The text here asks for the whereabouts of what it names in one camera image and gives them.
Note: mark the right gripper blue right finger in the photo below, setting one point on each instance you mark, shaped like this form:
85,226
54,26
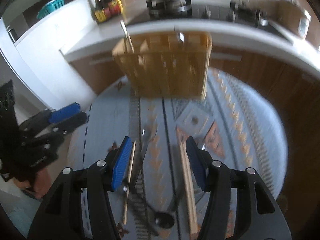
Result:
197,163

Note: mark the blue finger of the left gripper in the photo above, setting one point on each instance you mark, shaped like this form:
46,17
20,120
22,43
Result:
71,124
64,113

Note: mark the beige rice cooker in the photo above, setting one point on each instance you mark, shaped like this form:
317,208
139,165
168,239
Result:
294,18

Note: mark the patterned blue table cloth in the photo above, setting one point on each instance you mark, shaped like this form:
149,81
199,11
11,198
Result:
234,123

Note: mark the teal plastic basket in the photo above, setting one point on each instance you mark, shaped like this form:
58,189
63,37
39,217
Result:
50,7

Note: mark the person left hand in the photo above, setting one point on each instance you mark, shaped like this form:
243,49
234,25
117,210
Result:
39,188

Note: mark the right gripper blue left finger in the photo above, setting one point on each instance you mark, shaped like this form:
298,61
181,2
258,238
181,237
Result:
119,162

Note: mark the black plastic spoon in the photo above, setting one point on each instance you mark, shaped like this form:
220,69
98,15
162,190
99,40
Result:
162,219

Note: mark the black gas stove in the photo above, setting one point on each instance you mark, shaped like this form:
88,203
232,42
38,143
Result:
233,12

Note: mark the yellow plastic utensil basket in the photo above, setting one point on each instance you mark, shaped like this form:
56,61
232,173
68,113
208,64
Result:
161,67

